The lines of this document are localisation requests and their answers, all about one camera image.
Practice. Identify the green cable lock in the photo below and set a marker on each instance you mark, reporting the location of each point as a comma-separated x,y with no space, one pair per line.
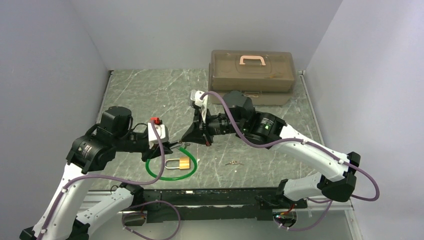
193,164

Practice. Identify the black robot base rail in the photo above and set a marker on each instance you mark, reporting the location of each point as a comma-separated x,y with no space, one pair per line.
260,203

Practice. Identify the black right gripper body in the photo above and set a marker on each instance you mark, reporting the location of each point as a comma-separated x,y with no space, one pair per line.
217,124

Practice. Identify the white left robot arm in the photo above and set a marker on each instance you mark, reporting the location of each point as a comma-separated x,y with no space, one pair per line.
87,158

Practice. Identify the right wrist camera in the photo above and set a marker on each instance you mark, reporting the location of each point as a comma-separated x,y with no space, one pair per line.
199,99

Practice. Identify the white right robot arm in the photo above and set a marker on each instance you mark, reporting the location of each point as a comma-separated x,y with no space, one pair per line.
234,113

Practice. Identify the brass padlock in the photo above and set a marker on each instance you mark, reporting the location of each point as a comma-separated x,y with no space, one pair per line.
182,163

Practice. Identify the silver key bunch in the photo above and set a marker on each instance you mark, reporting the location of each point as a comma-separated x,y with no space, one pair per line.
234,163

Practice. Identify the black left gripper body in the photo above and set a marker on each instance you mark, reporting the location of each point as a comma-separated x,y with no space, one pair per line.
147,152

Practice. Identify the brown plastic toolbox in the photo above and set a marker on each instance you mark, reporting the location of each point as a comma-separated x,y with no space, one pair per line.
267,77

